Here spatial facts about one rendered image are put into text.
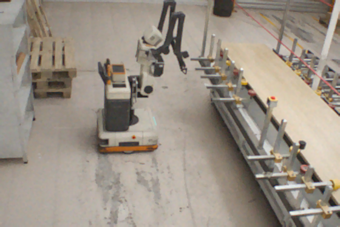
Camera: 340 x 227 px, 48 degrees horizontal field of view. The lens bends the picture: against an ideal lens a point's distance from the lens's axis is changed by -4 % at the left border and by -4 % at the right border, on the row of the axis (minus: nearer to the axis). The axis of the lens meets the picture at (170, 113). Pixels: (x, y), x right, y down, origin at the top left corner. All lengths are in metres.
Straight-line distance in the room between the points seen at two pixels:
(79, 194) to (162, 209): 0.83
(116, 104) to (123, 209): 1.09
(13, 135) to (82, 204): 1.02
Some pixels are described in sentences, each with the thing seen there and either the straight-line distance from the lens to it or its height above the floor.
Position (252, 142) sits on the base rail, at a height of 0.69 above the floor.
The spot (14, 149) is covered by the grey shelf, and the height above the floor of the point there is 0.19.
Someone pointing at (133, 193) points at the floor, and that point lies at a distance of 3.97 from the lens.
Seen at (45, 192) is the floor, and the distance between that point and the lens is 4.02.
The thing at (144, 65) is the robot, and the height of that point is 0.99.
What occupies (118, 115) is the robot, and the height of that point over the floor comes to 0.50.
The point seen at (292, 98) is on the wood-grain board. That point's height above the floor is 0.90.
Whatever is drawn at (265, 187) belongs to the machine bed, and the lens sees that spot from 4.05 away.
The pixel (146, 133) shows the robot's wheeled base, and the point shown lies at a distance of 4.33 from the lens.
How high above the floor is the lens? 2.70
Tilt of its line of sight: 31 degrees down
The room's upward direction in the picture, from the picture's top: 6 degrees clockwise
